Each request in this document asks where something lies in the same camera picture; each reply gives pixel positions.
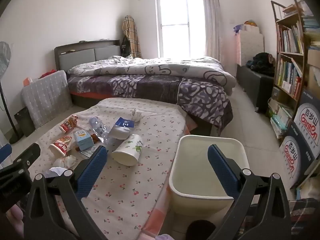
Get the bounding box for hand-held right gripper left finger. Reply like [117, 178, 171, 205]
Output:
[24, 145, 108, 240]

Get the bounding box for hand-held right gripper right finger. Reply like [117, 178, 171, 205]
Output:
[207, 144, 292, 240]

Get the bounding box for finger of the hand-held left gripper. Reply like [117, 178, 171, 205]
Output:
[0, 144, 12, 164]
[15, 144, 41, 170]

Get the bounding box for white wrapper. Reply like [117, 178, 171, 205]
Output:
[80, 147, 97, 157]

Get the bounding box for white tissue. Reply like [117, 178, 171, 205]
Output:
[130, 109, 142, 122]
[53, 155, 76, 168]

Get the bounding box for light blue small box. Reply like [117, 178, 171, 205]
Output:
[73, 129, 95, 151]

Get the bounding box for red snack packet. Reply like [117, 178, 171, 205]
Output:
[59, 115, 78, 133]
[49, 135, 73, 157]

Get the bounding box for white paper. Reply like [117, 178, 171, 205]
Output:
[50, 167, 66, 178]

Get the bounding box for white plastic bin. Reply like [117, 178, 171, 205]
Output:
[169, 134, 250, 215]

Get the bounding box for paper cup with green print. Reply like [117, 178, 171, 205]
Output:
[111, 134, 143, 166]

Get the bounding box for crushed clear plastic bottle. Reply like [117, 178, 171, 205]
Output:
[89, 116, 111, 144]

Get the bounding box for white pouch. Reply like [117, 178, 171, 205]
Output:
[109, 126, 132, 140]

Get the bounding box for person's left forearm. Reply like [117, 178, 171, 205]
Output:
[5, 204, 25, 230]

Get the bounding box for dark green bag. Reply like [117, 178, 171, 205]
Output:
[14, 107, 35, 137]

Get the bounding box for cherry print cloth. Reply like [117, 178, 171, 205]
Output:
[27, 97, 198, 240]

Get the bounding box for grey checked cushion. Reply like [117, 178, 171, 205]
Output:
[21, 70, 73, 129]

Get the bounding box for black round object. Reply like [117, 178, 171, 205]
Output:
[186, 219, 217, 240]

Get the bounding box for orange bed sheet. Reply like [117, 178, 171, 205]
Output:
[70, 91, 105, 101]

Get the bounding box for purple patterned bed cover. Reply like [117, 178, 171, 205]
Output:
[67, 75, 233, 137]

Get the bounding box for stack of lying books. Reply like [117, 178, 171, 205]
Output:
[267, 97, 294, 139]

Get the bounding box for red cloth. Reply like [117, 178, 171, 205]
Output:
[40, 69, 58, 78]

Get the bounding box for black bench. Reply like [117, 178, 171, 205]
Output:
[236, 64, 275, 113]

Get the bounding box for dark plaid pants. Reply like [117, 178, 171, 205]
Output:
[289, 197, 320, 230]

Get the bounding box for standing fan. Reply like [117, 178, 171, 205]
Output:
[0, 41, 24, 144]

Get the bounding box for pile of dark clothes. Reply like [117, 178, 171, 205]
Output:
[246, 52, 275, 77]

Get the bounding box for row of colourful books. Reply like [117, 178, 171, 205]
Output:
[277, 57, 303, 99]

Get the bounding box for cartoon print quilt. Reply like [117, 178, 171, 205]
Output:
[67, 56, 237, 96]

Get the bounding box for black bag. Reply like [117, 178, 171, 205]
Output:
[120, 35, 132, 57]

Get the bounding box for white folding panel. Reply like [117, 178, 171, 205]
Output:
[236, 25, 265, 67]

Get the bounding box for brown cardboard box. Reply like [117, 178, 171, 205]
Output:
[306, 46, 320, 93]

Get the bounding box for wooden bookshelf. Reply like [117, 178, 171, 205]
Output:
[269, 0, 310, 140]

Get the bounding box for beige plaid cloth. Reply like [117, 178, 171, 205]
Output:
[122, 15, 142, 58]

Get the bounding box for row of upright books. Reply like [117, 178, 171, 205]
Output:
[276, 21, 304, 54]

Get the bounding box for light curtain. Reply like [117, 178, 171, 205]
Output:
[200, 0, 223, 64]

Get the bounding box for window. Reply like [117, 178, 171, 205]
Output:
[155, 0, 204, 58]

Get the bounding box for stack of teal booklets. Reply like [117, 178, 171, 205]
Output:
[301, 1, 320, 48]

